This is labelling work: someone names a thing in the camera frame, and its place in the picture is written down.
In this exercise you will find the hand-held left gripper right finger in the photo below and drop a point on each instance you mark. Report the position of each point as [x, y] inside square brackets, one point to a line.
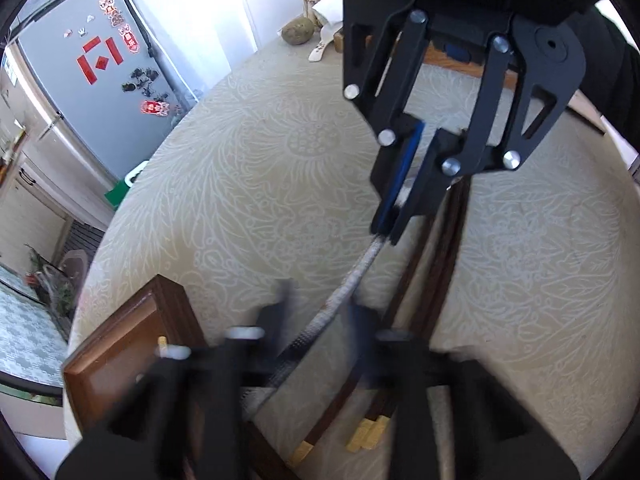
[361, 332]

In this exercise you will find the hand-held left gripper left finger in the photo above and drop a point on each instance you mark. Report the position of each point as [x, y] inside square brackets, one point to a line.
[277, 322]

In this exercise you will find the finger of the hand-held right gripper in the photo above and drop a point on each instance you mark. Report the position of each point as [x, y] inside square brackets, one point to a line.
[425, 195]
[410, 160]

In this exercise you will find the brown wooden utensil tray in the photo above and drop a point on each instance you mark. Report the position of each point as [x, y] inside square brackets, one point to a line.
[107, 385]

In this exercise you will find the person's right forearm black sleeve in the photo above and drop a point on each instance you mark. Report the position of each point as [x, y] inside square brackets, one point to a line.
[612, 60]

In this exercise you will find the dark brown chopstick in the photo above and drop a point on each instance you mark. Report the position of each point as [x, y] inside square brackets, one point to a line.
[425, 260]
[452, 240]

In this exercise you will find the white paper bag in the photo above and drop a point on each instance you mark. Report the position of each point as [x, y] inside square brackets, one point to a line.
[330, 10]

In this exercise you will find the white rice paddle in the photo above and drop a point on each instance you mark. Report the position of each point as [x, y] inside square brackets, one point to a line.
[320, 49]

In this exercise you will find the cream patterned tablecloth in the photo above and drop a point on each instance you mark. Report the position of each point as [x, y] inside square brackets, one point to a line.
[260, 170]

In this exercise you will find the brown potato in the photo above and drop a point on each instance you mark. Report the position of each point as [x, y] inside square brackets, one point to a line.
[299, 31]

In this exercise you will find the green and white bag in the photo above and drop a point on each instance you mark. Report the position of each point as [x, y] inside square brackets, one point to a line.
[122, 187]

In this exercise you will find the potted plant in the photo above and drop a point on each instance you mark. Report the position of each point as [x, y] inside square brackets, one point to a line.
[50, 285]

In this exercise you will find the grey refrigerator with magnets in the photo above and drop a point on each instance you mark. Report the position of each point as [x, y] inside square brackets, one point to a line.
[90, 110]

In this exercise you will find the beige kitchen cabinets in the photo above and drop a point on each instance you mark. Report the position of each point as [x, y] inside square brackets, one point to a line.
[35, 175]

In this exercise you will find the light wooden frame tray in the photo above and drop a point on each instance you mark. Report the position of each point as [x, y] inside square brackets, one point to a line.
[465, 62]

